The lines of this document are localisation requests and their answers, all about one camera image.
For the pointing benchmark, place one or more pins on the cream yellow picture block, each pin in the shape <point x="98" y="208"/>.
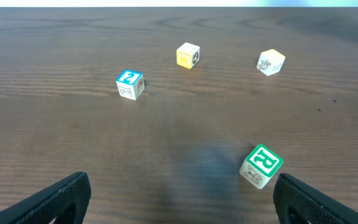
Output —
<point x="188" y="55"/>

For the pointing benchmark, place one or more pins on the green number 2 block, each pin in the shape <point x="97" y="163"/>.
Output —
<point x="260" y="166"/>

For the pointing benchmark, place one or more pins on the yellow top wooden block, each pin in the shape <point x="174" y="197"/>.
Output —
<point x="270" y="62"/>

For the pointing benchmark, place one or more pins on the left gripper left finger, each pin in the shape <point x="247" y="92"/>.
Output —
<point x="66" y="201"/>

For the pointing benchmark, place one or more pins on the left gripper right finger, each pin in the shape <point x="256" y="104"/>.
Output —
<point x="298" y="203"/>

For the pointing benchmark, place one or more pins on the blue number 2 block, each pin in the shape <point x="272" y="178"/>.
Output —
<point x="130" y="84"/>

